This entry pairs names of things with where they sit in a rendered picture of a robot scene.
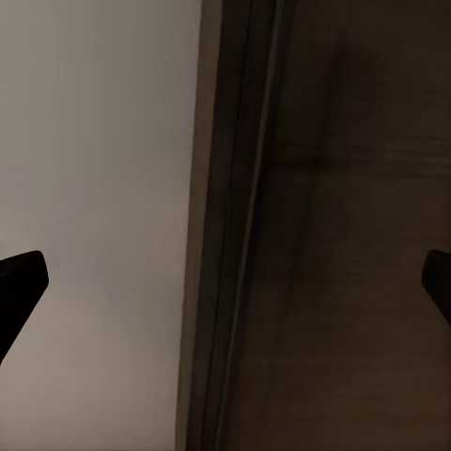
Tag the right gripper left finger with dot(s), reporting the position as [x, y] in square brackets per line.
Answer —
[23, 279]

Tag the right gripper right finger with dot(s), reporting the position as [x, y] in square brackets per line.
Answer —
[436, 278]

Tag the cabinet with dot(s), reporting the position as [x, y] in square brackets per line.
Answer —
[320, 180]

